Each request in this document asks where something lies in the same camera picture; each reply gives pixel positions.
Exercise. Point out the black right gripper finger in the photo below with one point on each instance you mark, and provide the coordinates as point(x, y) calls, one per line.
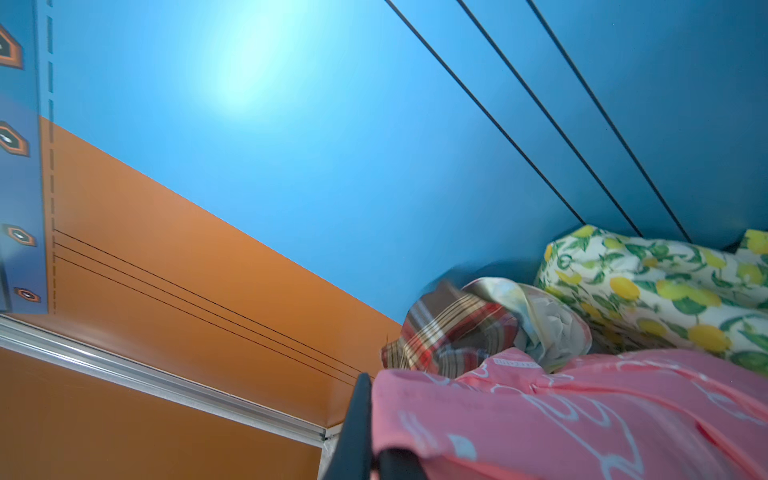
point(352, 458)

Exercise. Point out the pink cloth with white print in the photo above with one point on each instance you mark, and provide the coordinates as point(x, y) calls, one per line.
point(655, 414)

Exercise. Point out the pastel tie-dye cloth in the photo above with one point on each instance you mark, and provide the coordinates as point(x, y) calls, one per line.
point(553, 334)

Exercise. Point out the lemon print cloth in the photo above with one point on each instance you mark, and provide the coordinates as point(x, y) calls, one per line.
point(637, 293)

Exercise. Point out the plaid flannel shirt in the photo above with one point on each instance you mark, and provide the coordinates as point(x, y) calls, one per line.
point(450, 332)

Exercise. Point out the aluminium corner post left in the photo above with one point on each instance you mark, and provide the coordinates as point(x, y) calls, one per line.
point(72, 411)

